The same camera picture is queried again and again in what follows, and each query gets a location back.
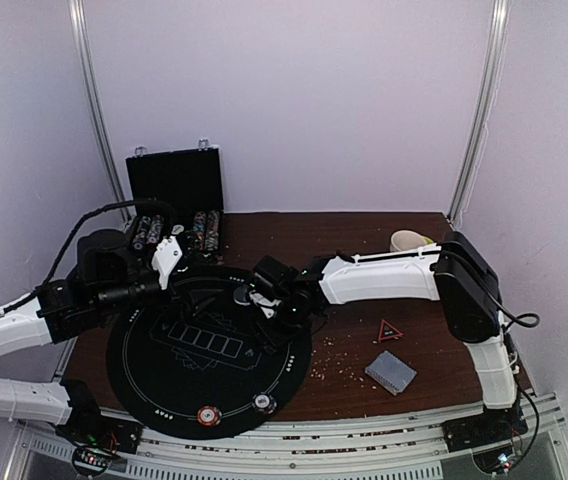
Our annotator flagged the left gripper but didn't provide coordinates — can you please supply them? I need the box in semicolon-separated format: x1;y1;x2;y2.
93;265;222;324

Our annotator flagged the red poker chip stack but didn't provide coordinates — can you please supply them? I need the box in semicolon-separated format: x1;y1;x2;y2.
197;405;221;427

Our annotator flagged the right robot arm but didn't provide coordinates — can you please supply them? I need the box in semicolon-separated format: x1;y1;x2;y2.
233;231;541;442

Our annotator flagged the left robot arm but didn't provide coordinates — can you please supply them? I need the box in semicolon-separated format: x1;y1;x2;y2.
0;199;188;444

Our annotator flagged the black round poker mat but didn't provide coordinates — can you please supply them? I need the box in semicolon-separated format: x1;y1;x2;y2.
106;266;312;440

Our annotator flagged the black white poker chip stack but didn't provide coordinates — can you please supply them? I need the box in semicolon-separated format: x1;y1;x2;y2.
252;392;277;415

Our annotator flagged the black poker chip case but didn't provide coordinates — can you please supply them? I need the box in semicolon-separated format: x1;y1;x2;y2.
125;146;225;263

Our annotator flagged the red triangle all-in marker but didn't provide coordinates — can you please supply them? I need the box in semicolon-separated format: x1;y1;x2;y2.
377;320;403;342

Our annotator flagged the grey ridged card holder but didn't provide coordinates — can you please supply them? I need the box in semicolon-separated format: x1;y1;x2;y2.
365;351;417;396

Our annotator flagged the white floral ceramic mug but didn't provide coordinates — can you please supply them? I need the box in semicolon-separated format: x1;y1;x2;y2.
389;230;428;252

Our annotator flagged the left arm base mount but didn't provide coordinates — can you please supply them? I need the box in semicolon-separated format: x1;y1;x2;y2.
55;411;143;454

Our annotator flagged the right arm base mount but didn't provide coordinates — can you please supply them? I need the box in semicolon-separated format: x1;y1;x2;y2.
441;410;528;452

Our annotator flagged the right aluminium frame post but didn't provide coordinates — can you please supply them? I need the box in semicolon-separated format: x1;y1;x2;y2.
447;0;511;228

